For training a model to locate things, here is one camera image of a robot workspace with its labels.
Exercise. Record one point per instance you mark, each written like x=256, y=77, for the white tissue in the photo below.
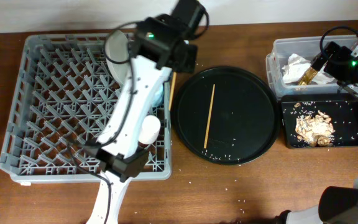
x=297, y=66

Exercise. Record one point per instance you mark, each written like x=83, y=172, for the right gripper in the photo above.
x=340, y=55

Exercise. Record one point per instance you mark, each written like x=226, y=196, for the black rectangular waste bin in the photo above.
x=343, y=112

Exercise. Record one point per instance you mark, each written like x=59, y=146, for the grey dishwasher rack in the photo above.
x=64, y=91

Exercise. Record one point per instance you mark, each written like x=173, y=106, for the peanut shells and rice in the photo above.
x=313, y=127

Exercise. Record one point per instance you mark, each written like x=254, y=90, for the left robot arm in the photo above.
x=161, y=46

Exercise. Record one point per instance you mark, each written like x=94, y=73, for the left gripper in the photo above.
x=192, y=66

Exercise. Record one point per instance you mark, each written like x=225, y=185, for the clear plastic waste bin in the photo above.
x=283, y=49

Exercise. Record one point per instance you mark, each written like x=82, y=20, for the pink plastic cup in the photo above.
x=149, y=130

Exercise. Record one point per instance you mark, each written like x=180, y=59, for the wooden chopstick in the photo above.
x=172, y=89
x=209, y=117

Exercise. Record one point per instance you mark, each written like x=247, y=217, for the light blue plastic cup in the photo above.
x=157, y=99

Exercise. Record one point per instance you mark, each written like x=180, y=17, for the gold foil wrapper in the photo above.
x=316, y=65

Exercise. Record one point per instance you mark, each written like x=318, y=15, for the white round plate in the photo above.
x=116, y=56

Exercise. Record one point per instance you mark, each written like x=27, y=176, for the round black tray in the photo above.
x=245, y=120

